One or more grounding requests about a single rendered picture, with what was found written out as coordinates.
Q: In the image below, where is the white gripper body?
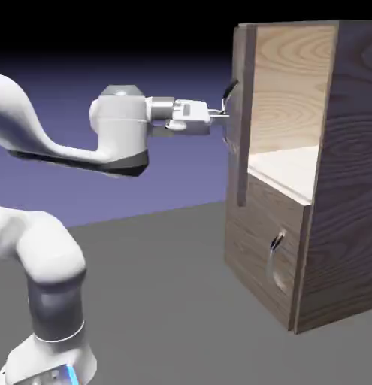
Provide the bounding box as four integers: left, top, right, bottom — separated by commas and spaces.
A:
172, 99, 211, 137

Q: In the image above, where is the curved silver door handle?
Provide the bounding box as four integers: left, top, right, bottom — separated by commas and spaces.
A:
219, 79, 240, 152
265, 229, 291, 295

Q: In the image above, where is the dark wood cabinet door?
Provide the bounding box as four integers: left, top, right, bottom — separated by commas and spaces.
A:
223, 173, 313, 332
226, 23, 258, 208

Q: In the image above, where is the dark wood cabinet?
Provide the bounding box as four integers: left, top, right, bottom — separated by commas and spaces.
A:
223, 19, 372, 335

